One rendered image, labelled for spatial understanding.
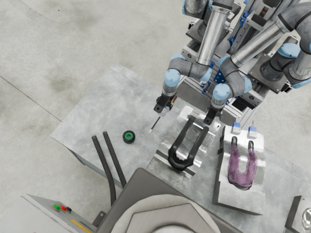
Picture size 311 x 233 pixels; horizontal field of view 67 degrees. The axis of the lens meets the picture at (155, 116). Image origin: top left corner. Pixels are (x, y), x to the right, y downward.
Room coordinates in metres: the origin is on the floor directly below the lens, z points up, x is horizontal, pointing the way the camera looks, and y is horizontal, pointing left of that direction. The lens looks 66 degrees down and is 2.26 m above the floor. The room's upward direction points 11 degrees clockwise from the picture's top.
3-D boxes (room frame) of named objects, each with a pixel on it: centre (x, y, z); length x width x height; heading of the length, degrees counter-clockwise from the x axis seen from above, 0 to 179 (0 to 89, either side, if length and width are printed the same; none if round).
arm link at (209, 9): (1.25, -0.24, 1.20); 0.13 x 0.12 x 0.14; 84
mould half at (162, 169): (0.46, -0.21, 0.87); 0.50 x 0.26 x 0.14; 159
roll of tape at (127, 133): (0.47, 0.14, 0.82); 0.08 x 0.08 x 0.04
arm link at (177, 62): (0.76, -0.07, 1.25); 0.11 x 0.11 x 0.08; 84
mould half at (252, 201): (0.41, -0.58, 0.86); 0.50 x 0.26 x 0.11; 176
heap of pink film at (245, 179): (0.42, -0.57, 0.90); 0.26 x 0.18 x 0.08; 176
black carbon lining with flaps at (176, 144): (0.47, -0.23, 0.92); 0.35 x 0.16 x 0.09; 159
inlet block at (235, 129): (0.69, -0.53, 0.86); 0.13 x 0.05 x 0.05; 176
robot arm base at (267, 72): (1.02, -0.68, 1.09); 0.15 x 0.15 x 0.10
